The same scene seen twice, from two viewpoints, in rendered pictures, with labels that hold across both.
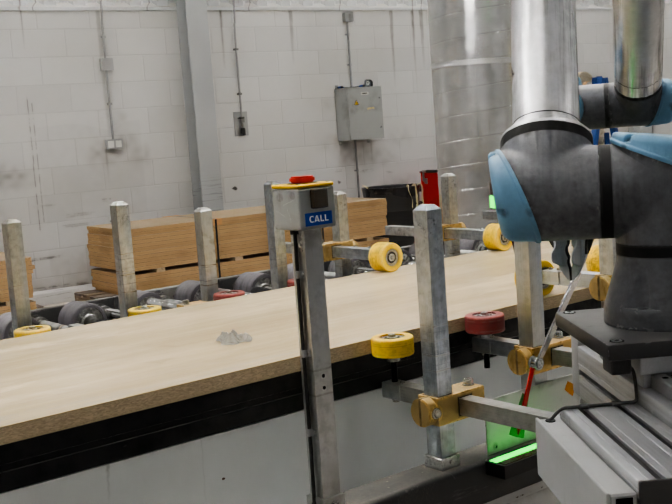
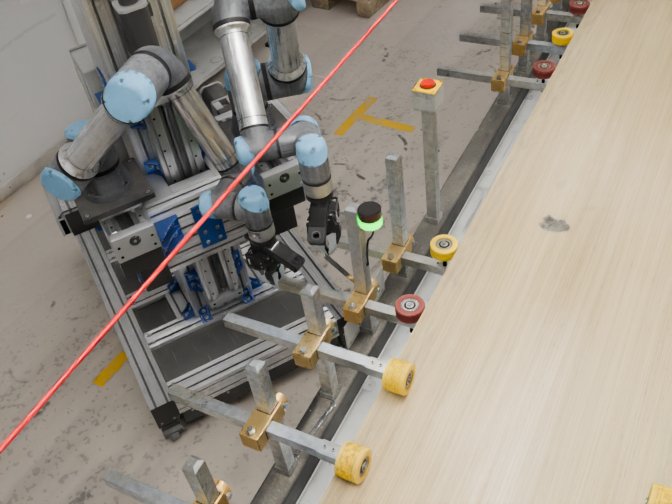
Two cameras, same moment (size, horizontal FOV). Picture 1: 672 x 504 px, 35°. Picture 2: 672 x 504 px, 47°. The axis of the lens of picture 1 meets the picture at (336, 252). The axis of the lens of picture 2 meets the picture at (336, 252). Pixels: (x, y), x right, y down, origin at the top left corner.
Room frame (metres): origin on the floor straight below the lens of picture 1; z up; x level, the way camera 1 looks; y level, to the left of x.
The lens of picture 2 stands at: (3.37, -0.88, 2.44)
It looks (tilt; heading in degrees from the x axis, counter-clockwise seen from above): 43 degrees down; 162
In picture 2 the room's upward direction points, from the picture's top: 10 degrees counter-clockwise
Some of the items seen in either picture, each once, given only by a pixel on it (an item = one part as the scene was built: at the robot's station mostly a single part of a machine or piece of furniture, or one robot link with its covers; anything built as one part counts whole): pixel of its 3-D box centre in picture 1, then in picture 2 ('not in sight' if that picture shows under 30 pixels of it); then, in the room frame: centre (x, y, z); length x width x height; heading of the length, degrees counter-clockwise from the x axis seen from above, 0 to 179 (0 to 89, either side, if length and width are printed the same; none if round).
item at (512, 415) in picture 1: (471, 407); (384, 253); (1.80, -0.22, 0.80); 0.43 x 0.03 x 0.04; 38
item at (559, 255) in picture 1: (558, 256); (333, 237); (1.90, -0.40, 1.04); 0.06 x 0.03 x 0.09; 148
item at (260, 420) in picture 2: not in sight; (264, 419); (2.28, -0.77, 0.95); 0.13 x 0.06 x 0.05; 128
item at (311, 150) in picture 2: not in sight; (313, 159); (1.89, -0.42, 1.31); 0.09 x 0.08 x 0.11; 166
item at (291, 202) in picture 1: (304, 207); (428, 96); (1.64, 0.04, 1.18); 0.07 x 0.07 x 0.08; 38
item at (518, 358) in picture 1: (539, 355); (362, 300); (1.97, -0.37, 0.85); 0.13 x 0.06 x 0.05; 128
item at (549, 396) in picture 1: (534, 412); (364, 307); (1.92, -0.35, 0.75); 0.26 x 0.01 x 0.10; 128
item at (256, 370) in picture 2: not in sight; (273, 425); (2.27, -0.75, 0.89); 0.03 x 0.03 x 0.48; 38
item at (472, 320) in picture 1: (485, 339); (410, 317); (2.11, -0.29, 0.85); 0.08 x 0.08 x 0.11
